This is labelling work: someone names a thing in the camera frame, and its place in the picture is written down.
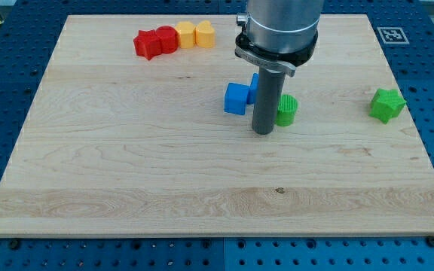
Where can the yellow heart block left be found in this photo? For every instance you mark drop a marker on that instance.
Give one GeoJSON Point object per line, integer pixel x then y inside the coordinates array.
{"type": "Point", "coordinates": [186, 33]}

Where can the green cylinder block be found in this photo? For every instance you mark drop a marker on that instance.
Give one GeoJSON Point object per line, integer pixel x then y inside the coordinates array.
{"type": "Point", "coordinates": [286, 111]}

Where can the blue cube block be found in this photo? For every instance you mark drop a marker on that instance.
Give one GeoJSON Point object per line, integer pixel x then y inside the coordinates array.
{"type": "Point", "coordinates": [235, 99]}

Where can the green star block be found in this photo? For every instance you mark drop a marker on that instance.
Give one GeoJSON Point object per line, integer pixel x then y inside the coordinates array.
{"type": "Point", "coordinates": [386, 104]}

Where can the red star block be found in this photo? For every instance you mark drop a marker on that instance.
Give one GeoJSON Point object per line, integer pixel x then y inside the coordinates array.
{"type": "Point", "coordinates": [147, 44]}

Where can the yellow heart block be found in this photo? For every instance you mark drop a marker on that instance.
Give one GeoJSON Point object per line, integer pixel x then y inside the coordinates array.
{"type": "Point", "coordinates": [186, 33]}
{"type": "Point", "coordinates": [205, 34]}

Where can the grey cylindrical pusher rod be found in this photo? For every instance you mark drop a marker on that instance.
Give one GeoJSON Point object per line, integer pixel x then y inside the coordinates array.
{"type": "Point", "coordinates": [270, 84]}

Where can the yellow heart block right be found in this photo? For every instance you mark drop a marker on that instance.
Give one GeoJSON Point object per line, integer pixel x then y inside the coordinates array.
{"type": "Point", "coordinates": [205, 34]}

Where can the white fiducial marker tag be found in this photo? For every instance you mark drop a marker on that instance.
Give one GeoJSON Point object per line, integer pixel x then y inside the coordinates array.
{"type": "Point", "coordinates": [392, 35]}

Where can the wooden board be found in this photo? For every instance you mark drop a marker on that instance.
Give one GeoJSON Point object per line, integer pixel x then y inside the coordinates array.
{"type": "Point", "coordinates": [117, 146]}

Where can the red cylinder block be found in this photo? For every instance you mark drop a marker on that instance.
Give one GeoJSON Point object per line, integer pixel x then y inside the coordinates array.
{"type": "Point", "coordinates": [168, 39]}

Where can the blue block behind rod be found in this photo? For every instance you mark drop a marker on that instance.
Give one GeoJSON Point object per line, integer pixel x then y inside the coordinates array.
{"type": "Point", "coordinates": [252, 89]}

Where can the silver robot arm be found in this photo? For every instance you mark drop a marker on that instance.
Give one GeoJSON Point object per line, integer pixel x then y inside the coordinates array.
{"type": "Point", "coordinates": [278, 35]}

